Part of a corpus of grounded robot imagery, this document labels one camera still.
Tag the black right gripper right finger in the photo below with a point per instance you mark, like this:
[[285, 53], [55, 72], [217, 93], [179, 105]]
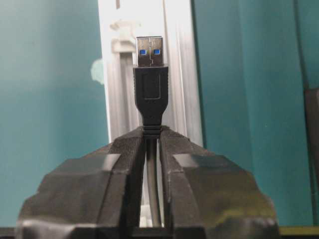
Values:
[[207, 196]]

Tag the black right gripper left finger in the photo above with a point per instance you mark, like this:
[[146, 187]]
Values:
[[97, 196]]

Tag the white rail side clip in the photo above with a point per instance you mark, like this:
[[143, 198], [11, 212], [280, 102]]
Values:
[[97, 72]]

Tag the aluminium extrusion rail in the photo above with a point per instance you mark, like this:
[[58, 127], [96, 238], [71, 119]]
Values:
[[150, 76]]

